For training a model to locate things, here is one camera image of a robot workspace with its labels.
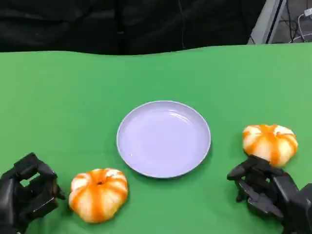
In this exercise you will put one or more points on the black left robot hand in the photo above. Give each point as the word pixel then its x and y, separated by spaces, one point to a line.
pixel 14 195

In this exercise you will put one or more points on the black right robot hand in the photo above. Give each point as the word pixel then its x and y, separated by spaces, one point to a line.
pixel 280 187

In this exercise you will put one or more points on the orange white toy bread roll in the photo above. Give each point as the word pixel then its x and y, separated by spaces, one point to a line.
pixel 268 143
pixel 98 197

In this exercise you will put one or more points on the green table cloth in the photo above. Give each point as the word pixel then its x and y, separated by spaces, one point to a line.
pixel 73 97

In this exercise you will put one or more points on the lilac plate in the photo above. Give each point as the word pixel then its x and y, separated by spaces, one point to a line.
pixel 163 141

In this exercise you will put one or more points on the black backdrop curtain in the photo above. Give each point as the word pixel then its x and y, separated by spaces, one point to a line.
pixel 73 24

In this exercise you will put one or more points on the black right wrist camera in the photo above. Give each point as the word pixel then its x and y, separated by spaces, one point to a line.
pixel 304 209

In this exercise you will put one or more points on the grey metal frame post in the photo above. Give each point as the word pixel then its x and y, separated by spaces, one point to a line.
pixel 264 24

